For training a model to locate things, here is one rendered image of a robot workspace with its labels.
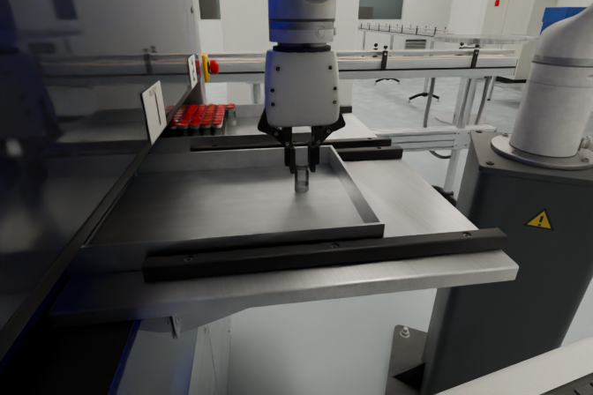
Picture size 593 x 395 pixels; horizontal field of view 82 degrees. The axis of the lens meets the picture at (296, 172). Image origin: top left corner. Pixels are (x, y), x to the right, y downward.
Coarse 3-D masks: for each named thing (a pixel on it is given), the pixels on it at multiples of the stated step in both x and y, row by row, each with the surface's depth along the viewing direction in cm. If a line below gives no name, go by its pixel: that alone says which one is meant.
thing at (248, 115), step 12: (240, 108) 90; (252, 108) 91; (240, 120) 88; (252, 120) 88; (228, 132) 79; (240, 132) 79; (252, 132) 79; (300, 132) 69; (156, 144) 66; (168, 144) 66; (180, 144) 66; (192, 144) 66; (204, 144) 67; (216, 144) 67
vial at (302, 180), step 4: (296, 168) 51; (300, 168) 50; (304, 168) 50; (296, 172) 51; (300, 172) 51; (304, 172) 51; (308, 172) 51; (296, 176) 51; (300, 176) 51; (304, 176) 51; (308, 176) 52; (296, 180) 51; (300, 180) 51; (304, 180) 51; (308, 180) 52; (296, 184) 52; (300, 184) 51; (304, 184) 51; (308, 184) 52; (296, 188) 52; (300, 188) 52; (304, 188) 52; (308, 188) 52; (300, 192) 52; (304, 192) 52
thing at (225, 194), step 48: (144, 192) 52; (192, 192) 52; (240, 192) 52; (288, 192) 52; (336, 192) 52; (96, 240) 41; (144, 240) 41; (192, 240) 36; (240, 240) 37; (288, 240) 38; (336, 240) 38
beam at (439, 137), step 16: (400, 128) 194; (416, 128) 194; (432, 128) 194; (448, 128) 194; (480, 128) 194; (496, 128) 194; (400, 144) 190; (416, 144) 191; (432, 144) 192; (448, 144) 194; (464, 144) 195
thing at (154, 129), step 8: (152, 88) 41; (160, 88) 45; (144, 96) 38; (152, 96) 41; (160, 96) 45; (144, 104) 38; (152, 104) 41; (160, 104) 45; (152, 112) 41; (160, 112) 44; (152, 120) 41; (152, 128) 40; (160, 128) 44; (152, 136) 40; (152, 144) 40
